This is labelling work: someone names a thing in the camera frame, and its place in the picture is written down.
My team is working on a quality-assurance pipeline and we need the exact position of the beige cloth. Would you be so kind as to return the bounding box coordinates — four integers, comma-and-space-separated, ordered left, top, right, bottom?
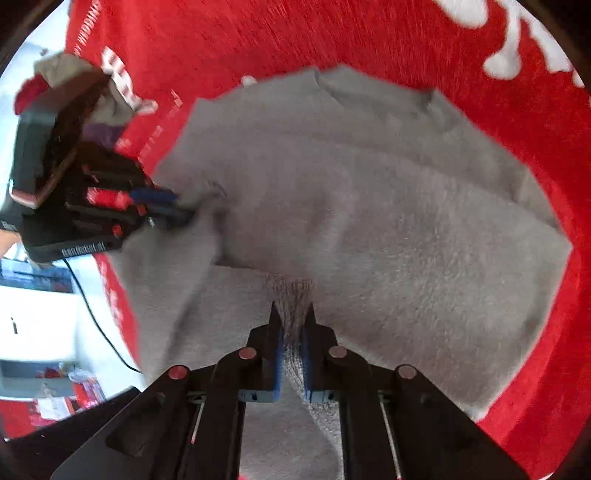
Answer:
34, 52, 139, 125

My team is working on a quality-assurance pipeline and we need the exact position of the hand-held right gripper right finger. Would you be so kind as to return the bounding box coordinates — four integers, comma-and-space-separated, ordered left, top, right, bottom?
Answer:
302, 305, 532, 480

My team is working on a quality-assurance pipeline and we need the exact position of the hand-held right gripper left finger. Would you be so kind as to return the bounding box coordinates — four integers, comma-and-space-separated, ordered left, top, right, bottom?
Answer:
51, 302, 284, 480

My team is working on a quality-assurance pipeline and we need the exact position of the dark purple cloth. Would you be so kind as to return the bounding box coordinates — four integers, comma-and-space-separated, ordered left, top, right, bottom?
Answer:
83, 122, 125, 151

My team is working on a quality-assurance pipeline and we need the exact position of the cluttered background shelf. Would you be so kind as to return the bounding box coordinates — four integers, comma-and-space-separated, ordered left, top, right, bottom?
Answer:
0, 360, 109, 418

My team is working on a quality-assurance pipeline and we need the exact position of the red printed blanket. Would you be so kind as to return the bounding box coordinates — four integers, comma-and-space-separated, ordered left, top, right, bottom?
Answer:
0, 0, 591, 480

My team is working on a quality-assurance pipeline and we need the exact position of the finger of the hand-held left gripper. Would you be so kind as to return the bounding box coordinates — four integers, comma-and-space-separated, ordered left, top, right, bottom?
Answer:
130, 188, 179, 205
147, 204, 197, 229

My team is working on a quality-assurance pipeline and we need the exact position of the grey knit sweater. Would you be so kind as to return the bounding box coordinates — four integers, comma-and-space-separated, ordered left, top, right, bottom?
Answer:
108, 65, 574, 480

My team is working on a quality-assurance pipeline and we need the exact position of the black cable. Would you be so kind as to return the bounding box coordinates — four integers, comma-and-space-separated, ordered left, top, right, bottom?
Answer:
60, 257, 145, 374

